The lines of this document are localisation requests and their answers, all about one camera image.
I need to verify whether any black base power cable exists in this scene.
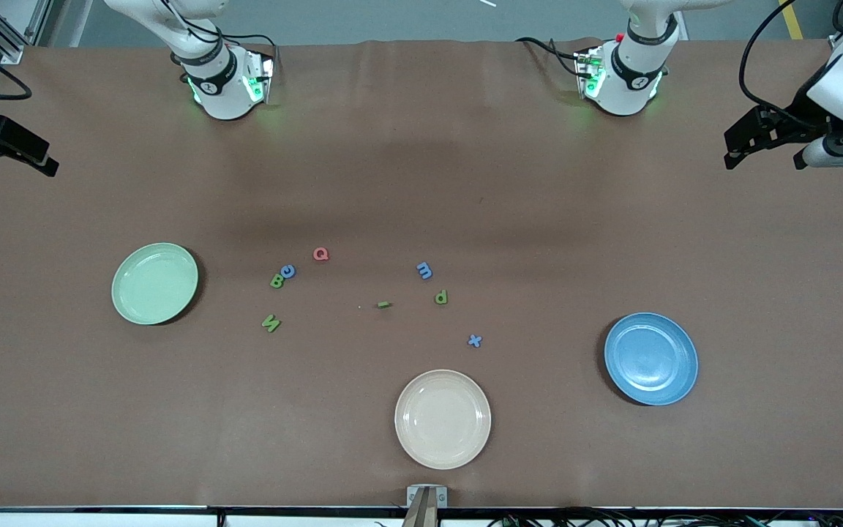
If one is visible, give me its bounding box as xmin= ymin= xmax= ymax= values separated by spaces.
xmin=515 ymin=37 xmax=585 ymax=78
xmin=209 ymin=32 xmax=278 ymax=49

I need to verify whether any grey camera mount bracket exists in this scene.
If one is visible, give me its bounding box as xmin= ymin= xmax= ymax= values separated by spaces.
xmin=405 ymin=485 xmax=449 ymax=527

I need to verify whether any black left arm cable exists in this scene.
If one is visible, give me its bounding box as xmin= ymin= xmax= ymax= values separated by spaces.
xmin=739 ymin=0 xmax=832 ymax=130

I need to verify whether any beige plate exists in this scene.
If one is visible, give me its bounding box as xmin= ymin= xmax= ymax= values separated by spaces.
xmin=394 ymin=369 xmax=492 ymax=471

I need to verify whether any blue plate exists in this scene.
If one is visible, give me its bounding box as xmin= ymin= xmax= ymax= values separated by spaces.
xmin=604 ymin=313 xmax=699 ymax=407

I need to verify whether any light green plate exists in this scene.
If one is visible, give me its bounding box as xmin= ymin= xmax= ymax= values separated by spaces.
xmin=111 ymin=242 xmax=200 ymax=326

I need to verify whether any brown table cover mat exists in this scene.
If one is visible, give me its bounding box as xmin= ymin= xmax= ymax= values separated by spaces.
xmin=0 ymin=38 xmax=843 ymax=509

